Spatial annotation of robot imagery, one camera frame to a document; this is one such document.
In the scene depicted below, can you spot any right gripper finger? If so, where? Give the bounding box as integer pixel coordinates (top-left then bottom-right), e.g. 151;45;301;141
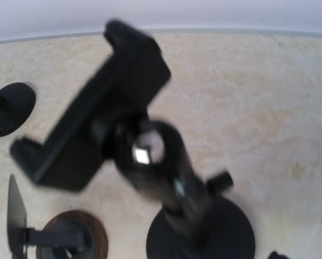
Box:
267;251;289;259

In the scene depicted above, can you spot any folding plate phone stand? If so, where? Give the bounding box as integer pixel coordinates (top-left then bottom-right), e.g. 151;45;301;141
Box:
6;174;108;258

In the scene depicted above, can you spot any black pole phone stand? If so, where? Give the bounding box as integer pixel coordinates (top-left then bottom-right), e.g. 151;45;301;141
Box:
10;19;256;258
0;83;36;138

